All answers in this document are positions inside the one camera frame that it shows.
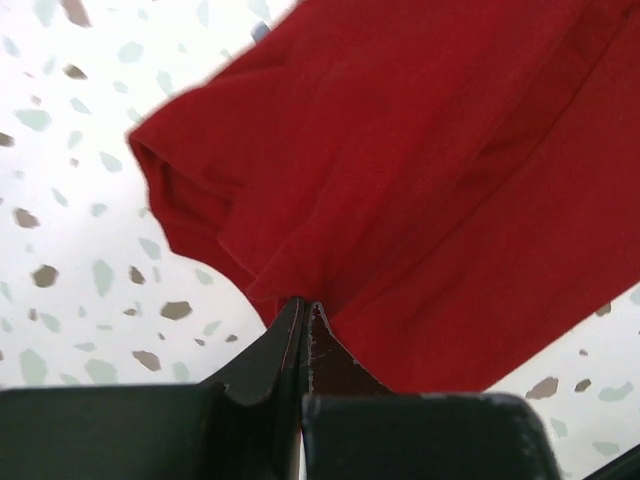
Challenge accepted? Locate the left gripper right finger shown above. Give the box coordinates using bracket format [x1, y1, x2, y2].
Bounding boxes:
[301, 303, 561, 479]

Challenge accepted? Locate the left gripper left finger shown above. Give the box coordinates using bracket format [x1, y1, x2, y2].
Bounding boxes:
[1, 299, 304, 479]

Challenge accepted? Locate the red t shirt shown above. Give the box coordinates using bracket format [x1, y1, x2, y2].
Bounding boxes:
[129, 0, 639, 392]

